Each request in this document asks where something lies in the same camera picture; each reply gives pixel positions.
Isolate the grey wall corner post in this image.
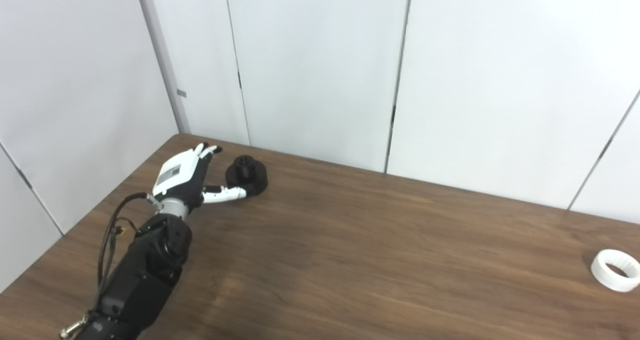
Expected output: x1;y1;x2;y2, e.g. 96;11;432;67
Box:
134;0;192;134

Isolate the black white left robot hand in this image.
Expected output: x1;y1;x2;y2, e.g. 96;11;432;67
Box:
151;143;248;216

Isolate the white toothed ring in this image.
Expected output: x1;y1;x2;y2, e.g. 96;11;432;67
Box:
590;249;640;293

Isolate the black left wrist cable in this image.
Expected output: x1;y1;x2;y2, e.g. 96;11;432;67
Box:
59;192;162;340

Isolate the thin wire with yellow plug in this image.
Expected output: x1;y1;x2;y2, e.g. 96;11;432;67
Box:
111;218;138;241

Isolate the round black stepped part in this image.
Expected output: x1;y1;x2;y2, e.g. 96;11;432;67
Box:
225;155;269;197

